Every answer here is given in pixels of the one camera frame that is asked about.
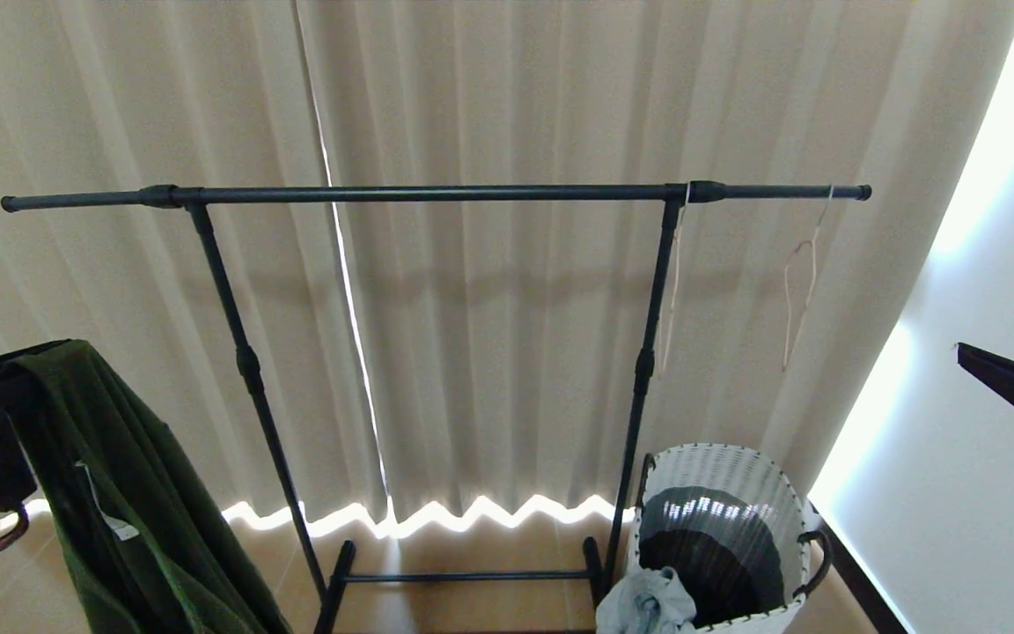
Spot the green long-sleeved shirt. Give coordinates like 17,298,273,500
14,339,293,634

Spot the pink clothes hanger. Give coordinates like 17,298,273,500
781,184,836,373
658,183,694,376

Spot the black clothes rack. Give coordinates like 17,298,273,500
1,181,873,634

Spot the white laundry basket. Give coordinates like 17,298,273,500
626,443,834,634

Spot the beige curtain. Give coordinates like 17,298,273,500
0,0,1014,541

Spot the pale grey garment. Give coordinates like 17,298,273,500
595,565,700,634

